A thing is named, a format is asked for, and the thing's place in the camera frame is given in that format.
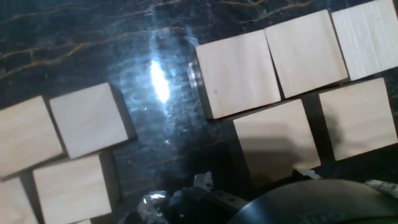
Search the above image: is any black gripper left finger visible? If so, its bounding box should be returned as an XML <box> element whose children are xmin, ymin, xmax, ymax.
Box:
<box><xmin>169</xmin><ymin>170</ymin><xmax>249</xmax><ymax>224</ymax></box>

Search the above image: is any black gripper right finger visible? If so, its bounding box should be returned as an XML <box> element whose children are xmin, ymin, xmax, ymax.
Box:
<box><xmin>292</xmin><ymin>169</ymin><xmax>323</xmax><ymax>181</ymax></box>

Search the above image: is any large wooden cube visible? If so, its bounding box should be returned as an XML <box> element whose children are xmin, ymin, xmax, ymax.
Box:
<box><xmin>330</xmin><ymin>0</ymin><xmax>398</xmax><ymax>82</ymax></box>
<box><xmin>263</xmin><ymin>9</ymin><xmax>349</xmax><ymax>100</ymax></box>
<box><xmin>231</xmin><ymin>98</ymin><xmax>322</xmax><ymax>189</ymax></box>
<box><xmin>195</xmin><ymin>29</ymin><xmax>282</xmax><ymax>121</ymax></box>
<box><xmin>318</xmin><ymin>77</ymin><xmax>398</xmax><ymax>162</ymax></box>

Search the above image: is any black marble pattern mat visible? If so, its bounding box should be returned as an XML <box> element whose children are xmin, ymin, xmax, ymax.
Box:
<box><xmin>0</xmin><ymin>0</ymin><xmax>398</xmax><ymax>224</ymax></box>

